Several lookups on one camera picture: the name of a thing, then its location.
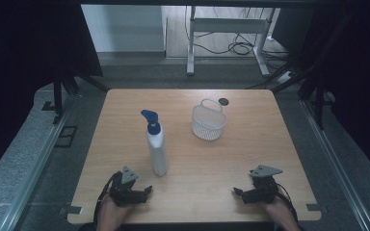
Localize black tripod stand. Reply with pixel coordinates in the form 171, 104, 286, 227
51, 62, 111, 125

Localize black floor cables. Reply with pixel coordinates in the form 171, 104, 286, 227
184, 5, 292, 70

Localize person's right hand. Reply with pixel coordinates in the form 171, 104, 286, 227
260, 195, 300, 231

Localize white pump bottle blue cap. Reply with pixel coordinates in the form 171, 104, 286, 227
140, 109, 169, 177

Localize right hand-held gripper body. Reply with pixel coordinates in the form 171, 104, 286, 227
241, 165, 284, 205

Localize aluminium rail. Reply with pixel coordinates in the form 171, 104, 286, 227
300, 99, 370, 231
0, 95, 78, 231

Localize dark curtain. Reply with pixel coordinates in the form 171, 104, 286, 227
0, 0, 104, 186
271, 0, 370, 186

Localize person's left hand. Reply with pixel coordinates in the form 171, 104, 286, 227
95, 193, 133, 231

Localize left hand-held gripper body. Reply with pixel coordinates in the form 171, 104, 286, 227
109, 166, 149, 207

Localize white power strip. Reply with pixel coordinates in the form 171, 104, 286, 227
277, 70, 295, 85

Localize white plastic mesh basket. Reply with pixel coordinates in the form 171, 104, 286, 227
191, 98, 228, 141

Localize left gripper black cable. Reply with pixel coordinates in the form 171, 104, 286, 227
92, 170, 123, 227

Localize white metal desk frame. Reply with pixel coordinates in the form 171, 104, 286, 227
186, 5, 282, 78

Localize black rectangular floor frame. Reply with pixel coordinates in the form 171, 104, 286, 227
55, 125, 79, 149

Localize black metal stand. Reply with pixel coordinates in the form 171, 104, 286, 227
297, 61, 336, 131

